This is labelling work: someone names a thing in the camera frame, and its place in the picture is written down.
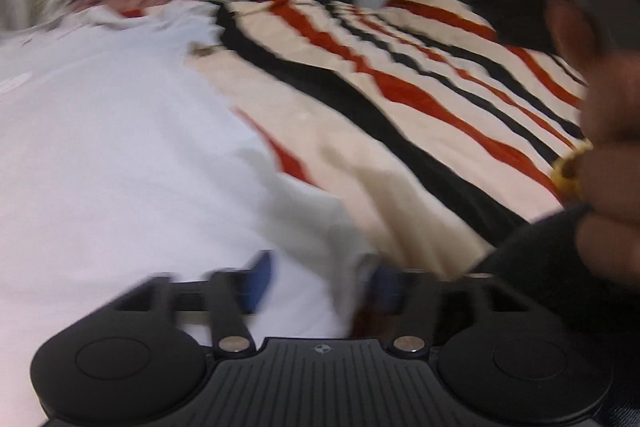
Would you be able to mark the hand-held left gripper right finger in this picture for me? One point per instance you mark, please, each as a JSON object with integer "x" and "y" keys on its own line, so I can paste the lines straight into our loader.
{"x": 385, "y": 289}

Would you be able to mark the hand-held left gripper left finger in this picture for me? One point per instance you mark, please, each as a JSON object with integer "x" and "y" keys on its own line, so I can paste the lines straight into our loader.
{"x": 260, "y": 282}

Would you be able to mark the white shirt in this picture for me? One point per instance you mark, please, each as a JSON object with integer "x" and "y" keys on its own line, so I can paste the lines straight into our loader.
{"x": 125, "y": 132}

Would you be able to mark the person's right hand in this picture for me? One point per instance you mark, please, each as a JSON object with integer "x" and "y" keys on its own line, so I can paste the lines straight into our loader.
{"x": 615, "y": 122}

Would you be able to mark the striped fleece blanket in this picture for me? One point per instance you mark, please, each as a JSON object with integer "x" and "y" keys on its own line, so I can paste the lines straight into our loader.
{"x": 350, "y": 117}

